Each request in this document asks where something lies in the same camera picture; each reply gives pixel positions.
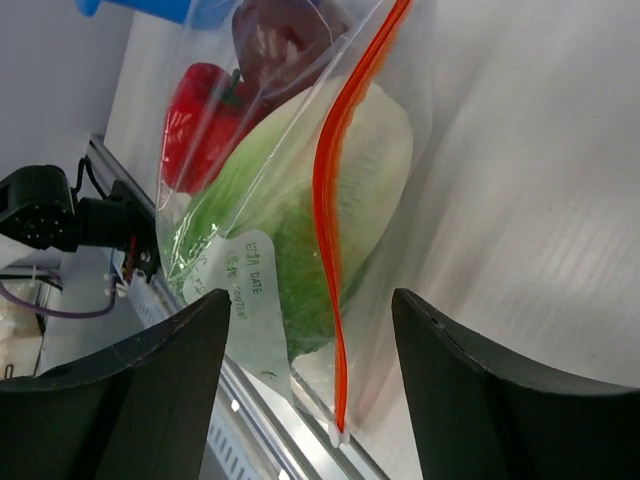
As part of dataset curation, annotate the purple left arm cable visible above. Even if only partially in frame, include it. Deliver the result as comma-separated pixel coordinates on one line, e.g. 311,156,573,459
0,269,121,319

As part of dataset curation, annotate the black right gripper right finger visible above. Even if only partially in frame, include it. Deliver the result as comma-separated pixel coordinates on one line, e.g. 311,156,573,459
392,289,639,479

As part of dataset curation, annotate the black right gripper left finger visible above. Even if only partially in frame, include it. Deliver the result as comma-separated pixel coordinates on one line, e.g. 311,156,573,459
1,290,230,479

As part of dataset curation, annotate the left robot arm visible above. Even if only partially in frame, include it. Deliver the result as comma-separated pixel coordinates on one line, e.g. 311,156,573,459
1,165,160,278

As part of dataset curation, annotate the fake red bell pepper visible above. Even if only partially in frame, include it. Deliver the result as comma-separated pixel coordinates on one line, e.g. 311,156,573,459
161,62,266,195

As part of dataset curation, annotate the blue plastic bin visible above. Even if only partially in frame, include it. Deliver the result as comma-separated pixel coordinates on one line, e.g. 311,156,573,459
108,0,235,29

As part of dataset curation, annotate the fake green lettuce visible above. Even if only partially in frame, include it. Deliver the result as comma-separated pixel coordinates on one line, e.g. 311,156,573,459
164,78,414,364

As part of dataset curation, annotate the clear zip top bag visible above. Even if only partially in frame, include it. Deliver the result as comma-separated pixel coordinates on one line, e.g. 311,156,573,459
156,1,435,445

